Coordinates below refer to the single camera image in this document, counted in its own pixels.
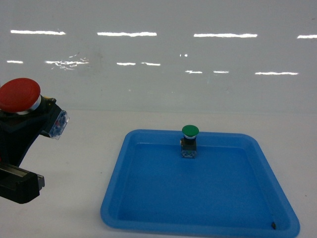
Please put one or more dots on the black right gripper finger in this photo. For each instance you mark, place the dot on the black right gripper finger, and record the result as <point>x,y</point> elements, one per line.
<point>19,185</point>

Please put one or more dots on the red mushroom push button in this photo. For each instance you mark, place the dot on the red mushroom push button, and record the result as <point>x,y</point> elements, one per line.
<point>22,97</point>

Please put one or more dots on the green mushroom push button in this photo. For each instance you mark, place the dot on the green mushroom push button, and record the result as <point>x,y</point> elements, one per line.
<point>188,141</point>

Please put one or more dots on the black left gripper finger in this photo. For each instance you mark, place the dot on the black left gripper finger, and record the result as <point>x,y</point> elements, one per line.
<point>18,132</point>

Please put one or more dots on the blue plastic tray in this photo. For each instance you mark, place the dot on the blue plastic tray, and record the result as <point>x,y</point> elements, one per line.
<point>227,190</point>

